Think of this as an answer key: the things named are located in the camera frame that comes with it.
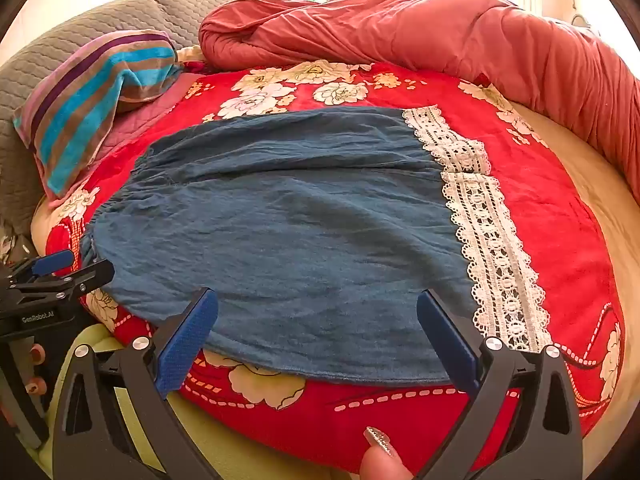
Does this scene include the person's left hand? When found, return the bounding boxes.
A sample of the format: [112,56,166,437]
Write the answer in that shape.
[22,341,51,401]

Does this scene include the coral red quilt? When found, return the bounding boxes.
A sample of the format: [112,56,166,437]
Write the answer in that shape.
[198,0,640,206]

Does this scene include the striped multicolour cloth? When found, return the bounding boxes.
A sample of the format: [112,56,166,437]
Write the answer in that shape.
[12,30,183,198]

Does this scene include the beige bed sheet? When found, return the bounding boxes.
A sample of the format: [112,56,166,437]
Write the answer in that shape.
[510,102,640,441]

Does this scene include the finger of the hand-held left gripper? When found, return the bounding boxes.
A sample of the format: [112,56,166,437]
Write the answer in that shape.
[6,249,77,287]
[9,259,117,307]

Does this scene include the cream cloth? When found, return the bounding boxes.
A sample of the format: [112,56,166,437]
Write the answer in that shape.
[177,44,210,64]

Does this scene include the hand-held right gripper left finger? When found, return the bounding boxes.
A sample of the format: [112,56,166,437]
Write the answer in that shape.
[51,286,221,480]

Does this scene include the person's green clothing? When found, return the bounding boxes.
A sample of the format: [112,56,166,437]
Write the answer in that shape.
[37,322,362,480]

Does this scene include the red floral blanket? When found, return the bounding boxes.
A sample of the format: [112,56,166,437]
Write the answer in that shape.
[45,60,626,476]

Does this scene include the pink quilted cloth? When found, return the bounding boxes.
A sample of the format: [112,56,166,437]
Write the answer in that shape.
[47,72,206,208]

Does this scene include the blue pants with lace trim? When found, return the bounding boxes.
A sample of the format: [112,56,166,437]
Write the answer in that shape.
[80,105,553,386]

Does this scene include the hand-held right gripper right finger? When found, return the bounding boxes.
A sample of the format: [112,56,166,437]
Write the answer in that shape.
[416,289,585,480]

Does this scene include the person's right hand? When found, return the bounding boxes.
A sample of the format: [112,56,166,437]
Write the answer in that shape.
[359,426,416,480]

